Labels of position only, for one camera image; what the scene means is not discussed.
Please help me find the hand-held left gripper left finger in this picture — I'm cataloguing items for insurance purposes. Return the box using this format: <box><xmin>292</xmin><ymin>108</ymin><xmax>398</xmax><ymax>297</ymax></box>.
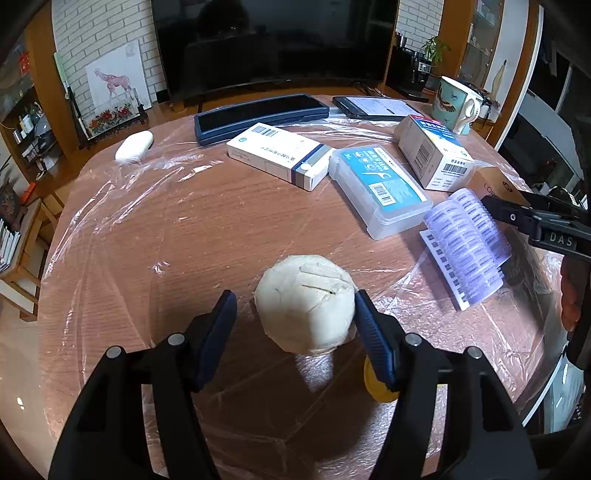
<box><xmin>48</xmin><ymin>290</ymin><xmax>238</xmax><ymax>480</ymax></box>

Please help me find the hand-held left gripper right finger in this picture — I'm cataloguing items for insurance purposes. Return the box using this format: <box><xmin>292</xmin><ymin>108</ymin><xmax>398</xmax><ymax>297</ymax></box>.
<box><xmin>353</xmin><ymin>290</ymin><xmax>541</xmax><ymax>480</ymax></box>

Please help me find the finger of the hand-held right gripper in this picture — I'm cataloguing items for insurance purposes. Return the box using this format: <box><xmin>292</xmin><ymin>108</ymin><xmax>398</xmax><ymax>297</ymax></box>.
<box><xmin>481</xmin><ymin>195</ymin><xmax>544</xmax><ymax>241</ymax></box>
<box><xmin>517</xmin><ymin>188</ymin><xmax>591</xmax><ymax>220</ymax></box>

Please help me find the white steamed bun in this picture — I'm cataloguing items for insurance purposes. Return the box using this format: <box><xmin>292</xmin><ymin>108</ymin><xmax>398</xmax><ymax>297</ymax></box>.
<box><xmin>255</xmin><ymin>255</ymin><xmax>358</xmax><ymax>356</ymax></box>

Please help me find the blue and white medicine box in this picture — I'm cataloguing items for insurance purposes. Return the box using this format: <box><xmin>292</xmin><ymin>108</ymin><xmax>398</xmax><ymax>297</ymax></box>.
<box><xmin>394</xmin><ymin>114</ymin><xmax>476</xmax><ymax>191</ymax></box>

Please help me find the clear plastic floss pick box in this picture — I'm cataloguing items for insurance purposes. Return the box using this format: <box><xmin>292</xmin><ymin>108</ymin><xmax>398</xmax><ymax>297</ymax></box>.
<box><xmin>329</xmin><ymin>144</ymin><xmax>434</xmax><ymax>241</ymax></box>

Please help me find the person's right hand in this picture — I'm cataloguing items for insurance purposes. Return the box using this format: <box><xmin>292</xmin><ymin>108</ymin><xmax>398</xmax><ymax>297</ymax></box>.
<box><xmin>560</xmin><ymin>258</ymin><xmax>583</xmax><ymax>333</ymax></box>

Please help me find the brown cardboard box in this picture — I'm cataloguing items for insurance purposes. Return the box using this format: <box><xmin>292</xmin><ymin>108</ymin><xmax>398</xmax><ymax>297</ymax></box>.
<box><xmin>466</xmin><ymin>166</ymin><xmax>532</xmax><ymax>208</ymax></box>

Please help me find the yellow round lid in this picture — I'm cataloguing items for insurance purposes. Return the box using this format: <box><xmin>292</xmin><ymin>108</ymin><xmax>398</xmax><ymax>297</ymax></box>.
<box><xmin>363</xmin><ymin>357</ymin><xmax>400</xmax><ymax>403</ymax></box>

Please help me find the clear plastic sheet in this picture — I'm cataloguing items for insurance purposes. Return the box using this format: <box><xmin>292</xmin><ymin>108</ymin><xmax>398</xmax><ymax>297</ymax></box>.
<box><xmin>39</xmin><ymin>115</ymin><xmax>583</xmax><ymax>467</ymax></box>

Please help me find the teal patterned ceramic mug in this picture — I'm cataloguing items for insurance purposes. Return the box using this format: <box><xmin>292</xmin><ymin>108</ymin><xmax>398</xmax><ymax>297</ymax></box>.
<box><xmin>431</xmin><ymin>76</ymin><xmax>485</xmax><ymax>136</ymax></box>

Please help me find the black smartphone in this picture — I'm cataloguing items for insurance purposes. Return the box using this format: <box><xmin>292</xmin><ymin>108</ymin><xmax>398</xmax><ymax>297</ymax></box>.
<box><xmin>332</xmin><ymin>95</ymin><xmax>424</xmax><ymax>121</ymax></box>

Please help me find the black coffee machine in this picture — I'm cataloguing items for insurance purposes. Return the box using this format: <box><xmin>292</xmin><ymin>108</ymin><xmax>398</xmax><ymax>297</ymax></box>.
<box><xmin>390</xmin><ymin>46</ymin><xmax>432</xmax><ymax>100</ymax></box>

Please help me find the small green potted plant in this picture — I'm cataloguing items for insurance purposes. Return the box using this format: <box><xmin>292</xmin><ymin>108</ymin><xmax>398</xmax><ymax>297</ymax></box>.
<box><xmin>420</xmin><ymin>36</ymin><xmax>451</xmax><ymax>90</ymax></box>

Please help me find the white medicine box blue stripe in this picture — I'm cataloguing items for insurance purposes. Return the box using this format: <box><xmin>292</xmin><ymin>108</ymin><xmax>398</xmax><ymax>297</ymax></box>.
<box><xmin>226</xmin><ymin>122</ymin><xmax>335</xmax><ymax>192</ymax></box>

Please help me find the wooden side table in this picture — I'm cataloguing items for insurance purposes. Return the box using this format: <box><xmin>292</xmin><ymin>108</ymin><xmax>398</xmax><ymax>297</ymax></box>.
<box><xmin>0</xmin><ymin>194</ymin><xmax>65</xmax><ymax>324</ymax></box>

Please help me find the white oval case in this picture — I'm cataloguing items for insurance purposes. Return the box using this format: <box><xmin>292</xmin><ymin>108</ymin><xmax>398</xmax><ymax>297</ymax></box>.
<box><xmin>115</xmin><ymin>130</ymin><xmax>154</xmax><ymax>162</ymax></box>

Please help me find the blue-cased tablet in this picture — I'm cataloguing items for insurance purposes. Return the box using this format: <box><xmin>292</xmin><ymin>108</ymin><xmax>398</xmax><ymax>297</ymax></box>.
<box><xmin>194</xmin><ymin>93</ymin><xmax>330</xmax><ymax>147</ymax></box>

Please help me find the stack of books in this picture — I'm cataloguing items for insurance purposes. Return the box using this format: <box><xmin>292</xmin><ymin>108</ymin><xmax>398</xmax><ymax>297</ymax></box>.
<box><xmin>0</xmin><ymin>217</ymin><xmax>24</xmax><ymax>273</ymax></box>

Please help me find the framed red flower picture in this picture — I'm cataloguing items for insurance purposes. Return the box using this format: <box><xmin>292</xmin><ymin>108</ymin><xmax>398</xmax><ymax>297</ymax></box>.
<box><xmin>76</xmin><ymin>88</ymin><xmax>151</xmax><ymax>139</ymax></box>

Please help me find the giraffe painting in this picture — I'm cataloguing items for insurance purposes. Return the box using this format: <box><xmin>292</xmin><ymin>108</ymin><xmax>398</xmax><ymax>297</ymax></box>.
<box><xmin>85</xmin><ymin>39</ymin><xmax>153</xmax><ymax>112</ymax></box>

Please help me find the large black television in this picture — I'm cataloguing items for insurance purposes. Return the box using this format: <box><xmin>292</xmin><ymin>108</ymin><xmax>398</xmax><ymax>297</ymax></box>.
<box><xmin>151</xmin><ymin>0</ymin><xmax>400</xmax><ymax>103</ymax></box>

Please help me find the wooden display cabinet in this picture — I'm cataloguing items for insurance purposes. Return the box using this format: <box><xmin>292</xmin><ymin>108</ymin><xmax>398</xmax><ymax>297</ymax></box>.
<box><xmin>0</xmin><ymin>28</ymin><xmax>63</xmax><ymax>176</ymax></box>

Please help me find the pale green stick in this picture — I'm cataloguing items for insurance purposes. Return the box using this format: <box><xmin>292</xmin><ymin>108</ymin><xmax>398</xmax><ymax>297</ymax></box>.
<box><xmin>53</xmin><ymin>51</ymin><xmax>72</xmax><ymax>100</ymax></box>

